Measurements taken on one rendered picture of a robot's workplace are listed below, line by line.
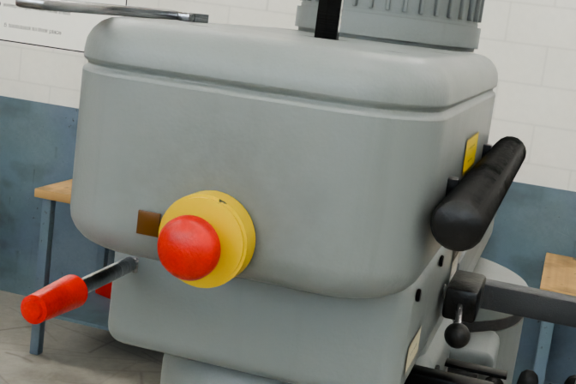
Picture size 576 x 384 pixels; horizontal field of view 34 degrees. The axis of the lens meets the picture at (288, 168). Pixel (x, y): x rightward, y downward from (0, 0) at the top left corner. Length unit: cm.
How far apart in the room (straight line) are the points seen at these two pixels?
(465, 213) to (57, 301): 27
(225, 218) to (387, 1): 42
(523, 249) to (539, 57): 99
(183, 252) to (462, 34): 50
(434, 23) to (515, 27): 403
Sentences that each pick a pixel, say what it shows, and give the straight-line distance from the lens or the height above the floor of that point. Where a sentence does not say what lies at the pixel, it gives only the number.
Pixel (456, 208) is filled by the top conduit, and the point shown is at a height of 180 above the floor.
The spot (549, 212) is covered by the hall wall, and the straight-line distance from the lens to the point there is 504.
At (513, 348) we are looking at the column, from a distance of 138.
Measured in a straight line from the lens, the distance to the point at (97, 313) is 516.
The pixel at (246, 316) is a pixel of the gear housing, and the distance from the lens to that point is 73.
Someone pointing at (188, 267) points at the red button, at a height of 175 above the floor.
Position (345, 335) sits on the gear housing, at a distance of 71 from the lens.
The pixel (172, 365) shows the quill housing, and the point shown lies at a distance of 81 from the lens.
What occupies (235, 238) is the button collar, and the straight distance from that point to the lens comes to 59.
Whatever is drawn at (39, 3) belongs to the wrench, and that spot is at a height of 189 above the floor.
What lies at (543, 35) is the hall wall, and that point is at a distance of 499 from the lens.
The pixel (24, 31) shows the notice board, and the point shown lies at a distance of 591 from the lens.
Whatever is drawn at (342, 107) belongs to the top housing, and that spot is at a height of 185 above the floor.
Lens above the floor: 191
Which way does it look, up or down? 9 degrees down
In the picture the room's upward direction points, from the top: 7 degrees clockwise
